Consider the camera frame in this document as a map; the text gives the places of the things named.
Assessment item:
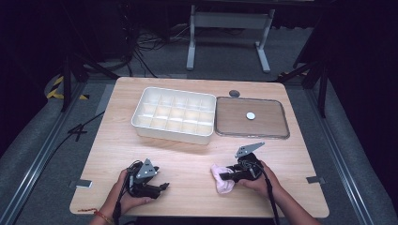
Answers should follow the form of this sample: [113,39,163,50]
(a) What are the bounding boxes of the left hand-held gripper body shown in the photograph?
[126,157,160,199]

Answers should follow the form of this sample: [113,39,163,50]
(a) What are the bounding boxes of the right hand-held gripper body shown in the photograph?
[233,142,266,182]

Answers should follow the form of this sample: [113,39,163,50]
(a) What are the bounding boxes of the pink sock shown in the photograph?
[209,163,236,195]

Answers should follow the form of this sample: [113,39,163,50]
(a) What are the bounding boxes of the person's right hand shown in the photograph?
[236,160,283,199]

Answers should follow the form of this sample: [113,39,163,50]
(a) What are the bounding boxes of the person's left hand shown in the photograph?
[107,168,156,216]

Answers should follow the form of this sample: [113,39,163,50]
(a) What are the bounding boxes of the clear storage box lid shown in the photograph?
[214,96,291,141]

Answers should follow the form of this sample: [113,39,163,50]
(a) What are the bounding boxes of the grey tape piece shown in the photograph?
[306,175,326,185]
[68,179,94,189]

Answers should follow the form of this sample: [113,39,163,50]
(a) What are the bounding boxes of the white divided storage box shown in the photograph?
[130,86,218,145]

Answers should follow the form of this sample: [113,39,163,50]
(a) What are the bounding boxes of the black tape floor mark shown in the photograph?
[67,124,88,143]

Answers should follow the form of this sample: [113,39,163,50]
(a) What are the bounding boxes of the black metal stand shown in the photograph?
[60,51,120,113]
[277,57,330,119]

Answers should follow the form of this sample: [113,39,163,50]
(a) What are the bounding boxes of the yellow black hazard tape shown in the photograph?
[45,75,91,101]

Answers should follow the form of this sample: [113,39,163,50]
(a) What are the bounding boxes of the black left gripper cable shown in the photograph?
[112,160,142,225]

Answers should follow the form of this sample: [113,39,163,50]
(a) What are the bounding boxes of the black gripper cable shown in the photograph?
[247,157,282,225]
[112,160,142,225]

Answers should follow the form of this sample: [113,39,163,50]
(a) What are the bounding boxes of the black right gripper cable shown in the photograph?
[247,157,282,225]

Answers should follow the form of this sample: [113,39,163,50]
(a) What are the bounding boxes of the red string bracelet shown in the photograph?
[77,207,115,225]

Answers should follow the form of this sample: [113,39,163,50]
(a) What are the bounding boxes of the long black floor cable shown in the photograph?
[37,111,106,172]

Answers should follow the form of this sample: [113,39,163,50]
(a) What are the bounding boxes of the metal floor rail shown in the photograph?
[304,87,375,225]
[0,80,87,225]

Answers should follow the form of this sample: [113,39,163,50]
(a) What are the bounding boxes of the bundle of black floor cables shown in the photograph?
[123,22,191,79]

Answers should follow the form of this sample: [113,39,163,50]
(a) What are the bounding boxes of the white metal desk frame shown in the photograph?
[186,4,276,74]

